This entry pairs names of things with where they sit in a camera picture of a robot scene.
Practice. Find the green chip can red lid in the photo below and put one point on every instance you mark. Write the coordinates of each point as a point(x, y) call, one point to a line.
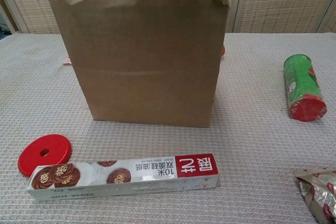
point(302, 85)

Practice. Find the gold foil snack bag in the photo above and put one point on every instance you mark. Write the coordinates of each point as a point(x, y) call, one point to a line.
point(320, 195)

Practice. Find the brown paper bag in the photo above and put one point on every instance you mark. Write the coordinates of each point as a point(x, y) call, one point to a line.
point(144, 64)

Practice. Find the small orange object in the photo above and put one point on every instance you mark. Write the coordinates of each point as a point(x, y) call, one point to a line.
point(223, 51)

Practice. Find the long baking paper box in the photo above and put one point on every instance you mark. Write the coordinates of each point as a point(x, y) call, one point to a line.
point(118, 179)

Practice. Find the beige folding screen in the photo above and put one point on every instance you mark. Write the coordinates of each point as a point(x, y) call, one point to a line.
point(275, 1)

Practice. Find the pink wet wipes pack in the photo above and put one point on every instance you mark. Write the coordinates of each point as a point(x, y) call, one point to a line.
point(67, 61)

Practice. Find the white woven tablecloth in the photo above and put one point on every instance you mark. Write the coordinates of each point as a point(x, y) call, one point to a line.
point(39, 98)

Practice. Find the red disc with hole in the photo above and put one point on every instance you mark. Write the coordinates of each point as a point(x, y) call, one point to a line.
point(31, 158)

